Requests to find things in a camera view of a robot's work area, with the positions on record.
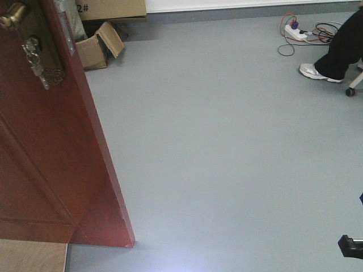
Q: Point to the brown wooden door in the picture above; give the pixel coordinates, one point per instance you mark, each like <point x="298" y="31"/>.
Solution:
<point x="58" y="182"/>

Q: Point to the black robot part lower right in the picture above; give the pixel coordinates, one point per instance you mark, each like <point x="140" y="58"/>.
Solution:
<point x="350" y="247"/>

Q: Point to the open cardboard box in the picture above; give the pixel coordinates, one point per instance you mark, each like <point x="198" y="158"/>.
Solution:
<point x="94" y="51"/>

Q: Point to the white grey sneaker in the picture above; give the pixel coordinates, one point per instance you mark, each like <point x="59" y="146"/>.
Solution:
<point x="308" y="70"/>

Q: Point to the white power strip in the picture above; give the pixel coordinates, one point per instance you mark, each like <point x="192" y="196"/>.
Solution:
<point x="295" y="34"/>

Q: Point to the closed cardboard box behind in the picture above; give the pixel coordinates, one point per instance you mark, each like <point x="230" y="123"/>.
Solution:
<point x="110" y="9"/>

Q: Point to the silver keys in lock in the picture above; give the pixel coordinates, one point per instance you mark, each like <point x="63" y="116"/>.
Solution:
<point x="32" y="50"/>

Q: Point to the white office chair leg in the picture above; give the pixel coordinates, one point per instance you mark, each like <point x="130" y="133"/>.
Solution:
<point x="351" y="90"/>

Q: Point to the black trouser leg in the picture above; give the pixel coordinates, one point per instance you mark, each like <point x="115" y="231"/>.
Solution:
<point x="345" y="49"/>

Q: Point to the plywood base platform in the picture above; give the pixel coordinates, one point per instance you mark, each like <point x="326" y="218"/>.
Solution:
<point x="32" y="256"/>

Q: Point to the brass door handle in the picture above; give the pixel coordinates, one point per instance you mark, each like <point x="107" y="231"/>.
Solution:
<point x="13" y="17"/>

